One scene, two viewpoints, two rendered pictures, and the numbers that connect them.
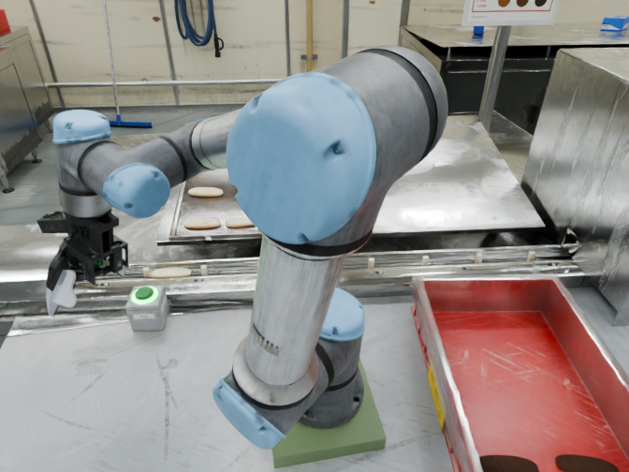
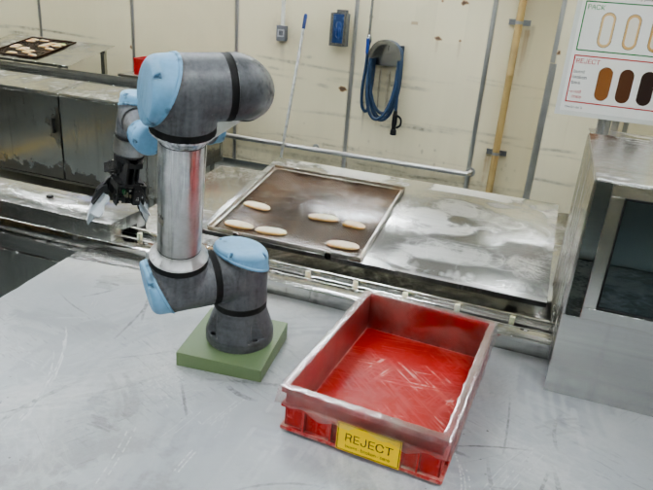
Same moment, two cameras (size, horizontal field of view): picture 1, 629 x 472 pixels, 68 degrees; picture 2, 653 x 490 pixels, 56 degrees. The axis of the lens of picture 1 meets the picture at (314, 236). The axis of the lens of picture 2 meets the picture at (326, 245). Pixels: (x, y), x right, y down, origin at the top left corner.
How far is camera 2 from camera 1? 83 cm
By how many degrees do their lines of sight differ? 23
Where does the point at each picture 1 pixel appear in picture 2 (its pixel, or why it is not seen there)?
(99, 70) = (276, 129)
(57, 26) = not seen: hidden behind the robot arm
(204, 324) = not seen: hidden behind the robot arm
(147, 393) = (129, 307)
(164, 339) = not seen: hidden behind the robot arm
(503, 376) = (397, 380)
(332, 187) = (154, 91)
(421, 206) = (434, 259)
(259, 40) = (443, 125)
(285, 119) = (147, 63)
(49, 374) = (79, 281)
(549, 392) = (426, 401)
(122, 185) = (135, 128)
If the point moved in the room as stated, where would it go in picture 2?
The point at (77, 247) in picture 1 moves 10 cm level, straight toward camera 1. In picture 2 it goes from (115, 178) to (107, 191)
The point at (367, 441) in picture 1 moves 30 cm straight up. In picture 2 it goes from (246, 367) to (250, 235)
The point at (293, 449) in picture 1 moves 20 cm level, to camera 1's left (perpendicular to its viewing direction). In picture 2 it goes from (191, 353) to (119, 329)
